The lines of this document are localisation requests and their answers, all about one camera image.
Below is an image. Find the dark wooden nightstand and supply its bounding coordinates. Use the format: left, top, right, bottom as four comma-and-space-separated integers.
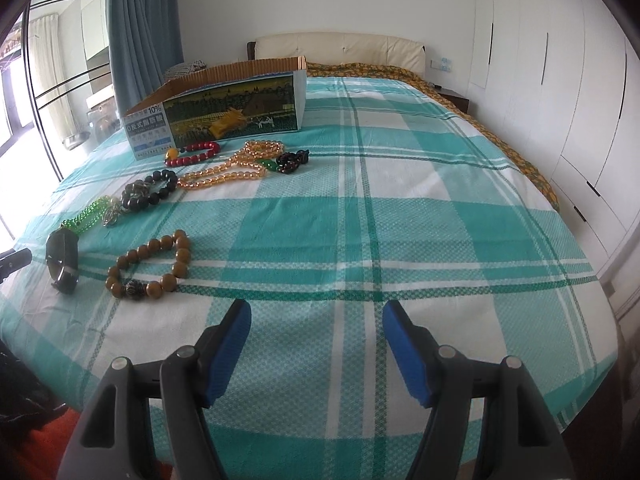
435, 86, 470, 114

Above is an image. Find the green pendant black charm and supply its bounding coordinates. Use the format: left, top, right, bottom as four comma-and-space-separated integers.
257, 150, 309, 174

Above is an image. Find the black wristwatch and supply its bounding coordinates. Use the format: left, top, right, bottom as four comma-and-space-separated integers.
46, 228, 79, 295

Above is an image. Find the black framed glass door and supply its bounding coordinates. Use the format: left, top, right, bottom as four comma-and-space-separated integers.
1, 0, 112, 246

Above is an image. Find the green bead necklace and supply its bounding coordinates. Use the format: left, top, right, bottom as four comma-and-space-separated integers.
60, 195, 113, 235

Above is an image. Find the teal plaid bed sheet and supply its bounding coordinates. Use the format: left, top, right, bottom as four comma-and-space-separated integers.
1, 77, 617, 479

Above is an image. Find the pile of clothes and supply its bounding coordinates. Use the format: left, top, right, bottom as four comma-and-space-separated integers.
164, 60, 207, 82

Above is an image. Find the black bead bracelet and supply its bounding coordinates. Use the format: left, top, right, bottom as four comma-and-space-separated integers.
119, 168, 179, 213

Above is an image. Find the washing machine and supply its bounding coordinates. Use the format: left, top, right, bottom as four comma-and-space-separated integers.
86, 84, 120, 143

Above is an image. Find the amber bead necklace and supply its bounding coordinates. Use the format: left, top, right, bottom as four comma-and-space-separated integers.
176, 138, 286, 192

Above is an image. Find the brown wooden bead bracelet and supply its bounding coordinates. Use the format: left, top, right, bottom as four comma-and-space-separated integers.
104, 228, 193, 302

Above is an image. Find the printed cardboard box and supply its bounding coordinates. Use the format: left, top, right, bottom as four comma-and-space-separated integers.
122, 56, 307, 160

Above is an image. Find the blue curtain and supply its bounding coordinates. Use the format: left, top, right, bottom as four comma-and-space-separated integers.
105, 0, 183, 115

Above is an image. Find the cream padded headboard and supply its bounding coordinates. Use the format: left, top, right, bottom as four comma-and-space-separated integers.
246, 32, 426, 77

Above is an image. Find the red bead bracelet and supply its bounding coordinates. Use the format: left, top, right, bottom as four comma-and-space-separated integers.
162, 140, 222, 169

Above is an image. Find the silver knot ring charm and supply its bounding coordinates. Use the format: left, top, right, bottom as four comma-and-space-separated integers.
102, 197, 124, 228

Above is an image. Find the white wardrobe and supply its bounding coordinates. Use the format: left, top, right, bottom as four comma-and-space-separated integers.
470, 0, 640, 321

